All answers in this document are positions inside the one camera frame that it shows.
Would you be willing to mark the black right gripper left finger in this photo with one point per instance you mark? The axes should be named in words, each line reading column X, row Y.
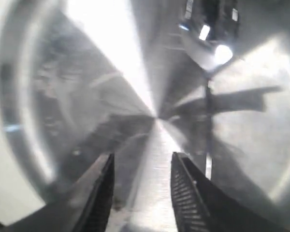
column 85, row 207

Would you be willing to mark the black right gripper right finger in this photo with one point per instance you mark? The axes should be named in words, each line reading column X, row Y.
column 200, row 206

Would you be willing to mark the round stainless steel plate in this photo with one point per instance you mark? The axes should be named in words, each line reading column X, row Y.
column 142, row 79

